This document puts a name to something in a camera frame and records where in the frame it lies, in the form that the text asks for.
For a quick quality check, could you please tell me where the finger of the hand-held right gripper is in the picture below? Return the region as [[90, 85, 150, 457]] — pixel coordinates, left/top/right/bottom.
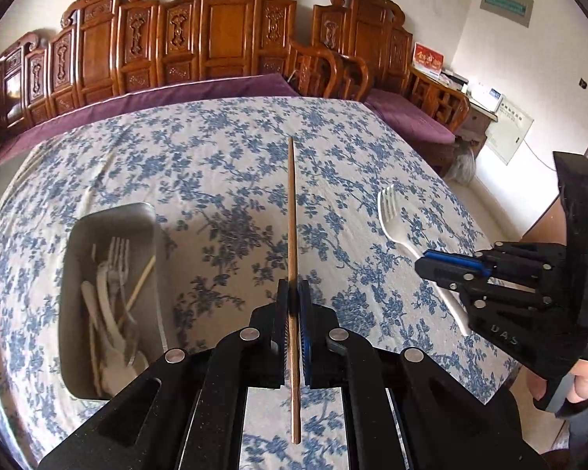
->
[[423, 241, 566, 280], [414, 259, 569, 315]]

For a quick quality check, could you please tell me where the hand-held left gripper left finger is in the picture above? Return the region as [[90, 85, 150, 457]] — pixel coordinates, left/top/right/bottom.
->
[[38, 278, 292, 470]]

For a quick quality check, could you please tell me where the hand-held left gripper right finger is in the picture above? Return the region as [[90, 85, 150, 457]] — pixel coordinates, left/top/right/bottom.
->
[[298, 278, 550, 470]]

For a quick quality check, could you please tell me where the white plastic fork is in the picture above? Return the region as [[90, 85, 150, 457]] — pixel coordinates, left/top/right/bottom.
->
[[378, 185, 472, 338]]

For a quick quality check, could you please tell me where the dark brown wooden chopstick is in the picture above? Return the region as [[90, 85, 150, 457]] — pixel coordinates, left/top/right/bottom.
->
[[287, 137, 303, 444]]

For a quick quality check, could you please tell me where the light bamboo chopstick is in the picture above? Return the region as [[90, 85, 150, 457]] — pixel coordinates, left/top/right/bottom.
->
[[118, 255, 156, 326]]

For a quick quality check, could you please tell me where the silver metal spoon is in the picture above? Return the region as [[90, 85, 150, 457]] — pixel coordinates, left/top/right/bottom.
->
[[122, 323, 144, 368]]

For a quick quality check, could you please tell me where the large white plastic spoon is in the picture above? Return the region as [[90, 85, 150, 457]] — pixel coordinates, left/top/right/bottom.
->
[[98, 338, 150, 398]]

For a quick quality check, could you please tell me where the metal fork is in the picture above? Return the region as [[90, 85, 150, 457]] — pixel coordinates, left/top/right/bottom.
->
[[105, 236, 143, 368]]

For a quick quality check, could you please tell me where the cream plastic spoon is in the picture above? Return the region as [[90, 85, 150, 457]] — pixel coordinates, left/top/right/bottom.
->
[[81, 279, 128, 353]]

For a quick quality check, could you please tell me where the grey metal utensil tray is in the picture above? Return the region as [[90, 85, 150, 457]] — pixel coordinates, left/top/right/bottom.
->
[[58, 202, 170, 400]]

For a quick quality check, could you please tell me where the clear plastic bag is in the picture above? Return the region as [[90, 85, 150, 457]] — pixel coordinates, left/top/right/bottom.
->
[[446, 144, 478, 187]]

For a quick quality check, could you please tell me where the wooden side table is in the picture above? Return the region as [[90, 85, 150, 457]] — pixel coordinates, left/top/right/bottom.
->
[[409, 66, 498, 157]]

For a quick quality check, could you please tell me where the small purple seat cushion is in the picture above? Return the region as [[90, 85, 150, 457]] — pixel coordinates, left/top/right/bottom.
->
[[365, 89, 456, 145]]

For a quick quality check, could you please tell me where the white desk phone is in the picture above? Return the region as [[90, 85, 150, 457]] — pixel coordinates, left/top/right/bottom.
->
[[470, 83, 505, 111]]

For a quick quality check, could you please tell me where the blue floral tablecloth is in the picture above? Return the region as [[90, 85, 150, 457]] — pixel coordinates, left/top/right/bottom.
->
[[0, 95, 523, 470]]

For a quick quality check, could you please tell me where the red desk calendar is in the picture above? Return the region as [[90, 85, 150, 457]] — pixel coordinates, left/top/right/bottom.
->
[[412, 42, 444, 78]]

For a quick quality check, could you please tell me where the carved wooden armchair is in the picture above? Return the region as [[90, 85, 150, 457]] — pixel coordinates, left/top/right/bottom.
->
[[314, 0, 471, 177]]

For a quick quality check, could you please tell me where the long purple seat cushion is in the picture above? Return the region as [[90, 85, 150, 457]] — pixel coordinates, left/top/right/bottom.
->
[[0, 73, 299, 187]]

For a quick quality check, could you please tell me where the long carved wooden sofa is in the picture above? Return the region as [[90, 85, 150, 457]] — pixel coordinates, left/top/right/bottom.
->
[[0, 0, 339, 130]]

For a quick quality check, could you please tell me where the white wall distribution box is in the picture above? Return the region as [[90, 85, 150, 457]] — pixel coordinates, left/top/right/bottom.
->
[[485, 103, 535, 166]]

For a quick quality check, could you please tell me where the green white wall plaque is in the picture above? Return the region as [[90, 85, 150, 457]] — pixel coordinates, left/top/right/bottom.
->
[[479, 0, 534, 27]]

